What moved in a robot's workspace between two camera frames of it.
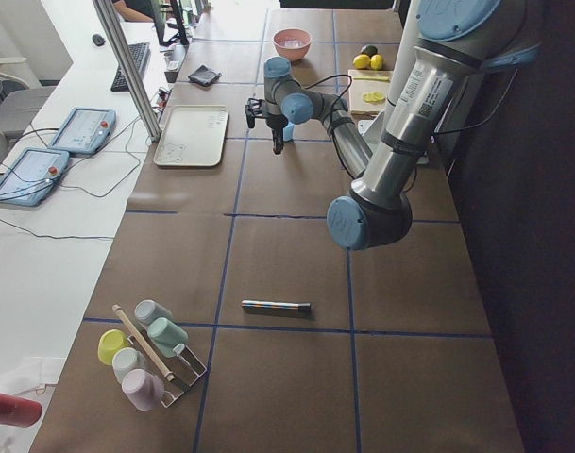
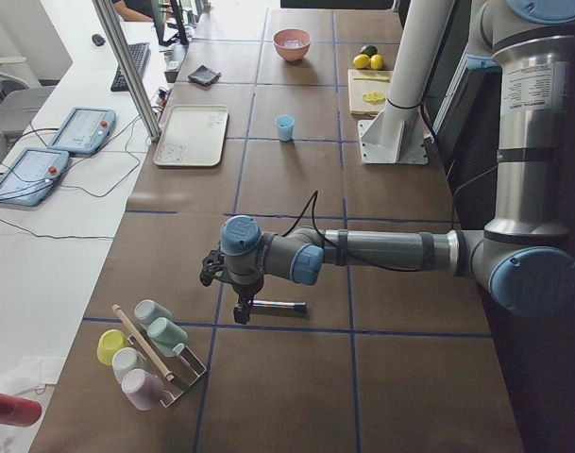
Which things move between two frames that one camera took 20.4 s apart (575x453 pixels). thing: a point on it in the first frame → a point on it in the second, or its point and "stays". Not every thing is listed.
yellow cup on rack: x=110 y=342 stays
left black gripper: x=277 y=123 → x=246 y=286
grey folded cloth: x=205 y=75 stays
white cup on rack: x=126 y=360 stays
